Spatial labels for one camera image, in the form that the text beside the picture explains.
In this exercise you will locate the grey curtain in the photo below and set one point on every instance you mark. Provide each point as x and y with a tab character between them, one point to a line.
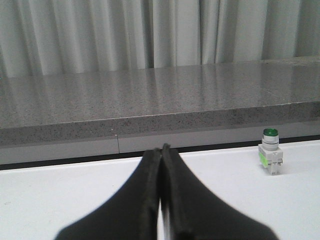
44	37

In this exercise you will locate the grey stone counter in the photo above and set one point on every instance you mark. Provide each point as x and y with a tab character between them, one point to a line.
102	113

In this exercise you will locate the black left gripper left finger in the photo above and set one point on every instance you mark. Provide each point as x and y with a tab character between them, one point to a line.
130	214

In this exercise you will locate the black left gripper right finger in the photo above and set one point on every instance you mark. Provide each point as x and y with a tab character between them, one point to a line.
192	212

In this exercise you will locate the green push button switch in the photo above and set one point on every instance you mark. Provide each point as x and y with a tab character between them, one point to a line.
270	155

